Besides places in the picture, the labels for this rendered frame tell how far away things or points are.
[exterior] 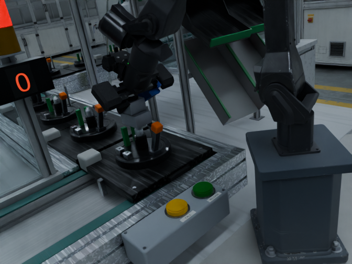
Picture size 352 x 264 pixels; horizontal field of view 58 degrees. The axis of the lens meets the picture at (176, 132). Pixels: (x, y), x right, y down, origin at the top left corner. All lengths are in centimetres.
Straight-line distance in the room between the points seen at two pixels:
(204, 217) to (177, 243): 7
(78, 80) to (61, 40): 814
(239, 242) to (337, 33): 426
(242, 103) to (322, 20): 399
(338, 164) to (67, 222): 53
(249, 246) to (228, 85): 45
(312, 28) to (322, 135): 432
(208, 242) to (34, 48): 935
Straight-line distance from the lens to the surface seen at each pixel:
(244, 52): 105
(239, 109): 88
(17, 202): 81
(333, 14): 476
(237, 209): 75
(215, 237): 69
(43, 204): 82
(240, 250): 66
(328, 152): 56
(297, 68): 53
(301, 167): 52
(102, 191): 75
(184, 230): 59
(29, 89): 73
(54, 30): 1003
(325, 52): 488
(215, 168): 71
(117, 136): 92
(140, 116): 72
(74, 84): 196
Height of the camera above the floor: 133
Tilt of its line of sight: 24 degrees down
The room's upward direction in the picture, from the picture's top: 9 degrees counter-clockwise
